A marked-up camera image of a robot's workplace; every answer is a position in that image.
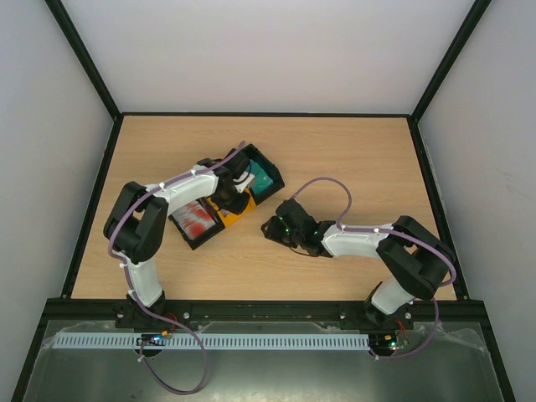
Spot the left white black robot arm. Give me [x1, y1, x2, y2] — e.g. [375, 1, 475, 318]
[103, 149, 254, 309]

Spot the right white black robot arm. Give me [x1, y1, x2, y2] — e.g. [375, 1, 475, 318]
[261, 199, 456, 328]

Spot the green card stack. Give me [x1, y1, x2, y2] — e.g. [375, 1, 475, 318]
[248, 160, 274, 195]

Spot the black bin with red cards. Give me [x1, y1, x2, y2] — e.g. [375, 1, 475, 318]
[168, 198, 224, 250]

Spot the red patterned card stack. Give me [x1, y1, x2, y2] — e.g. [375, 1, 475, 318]
[169, 201, 216, 241]

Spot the black bin with green cards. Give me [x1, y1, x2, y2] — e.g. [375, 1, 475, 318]
[232, 144, 285, 205]

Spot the yellow bin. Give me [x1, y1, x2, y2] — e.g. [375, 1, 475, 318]
[207, 188, 256, 228]

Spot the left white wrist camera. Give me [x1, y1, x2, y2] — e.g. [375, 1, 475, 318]
[233, 171, 255, 193]

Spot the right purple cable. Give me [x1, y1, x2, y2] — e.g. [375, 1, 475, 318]
[291, 178, 457, 361]

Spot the purple cable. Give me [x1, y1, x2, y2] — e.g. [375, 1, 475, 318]
[291, 178, 457, 361]
[107, 140, 248, 394]

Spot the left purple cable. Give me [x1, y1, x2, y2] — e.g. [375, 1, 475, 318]
[107, 140, 248, 394]

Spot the black aluminium frame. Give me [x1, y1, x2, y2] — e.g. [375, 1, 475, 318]
[10, 0, 516, 402]

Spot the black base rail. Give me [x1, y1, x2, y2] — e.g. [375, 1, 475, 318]
[44, 297, 487, 332]

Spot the light blue slotted cable duct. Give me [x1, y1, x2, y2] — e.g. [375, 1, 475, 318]
[52, 332, 369, 351]

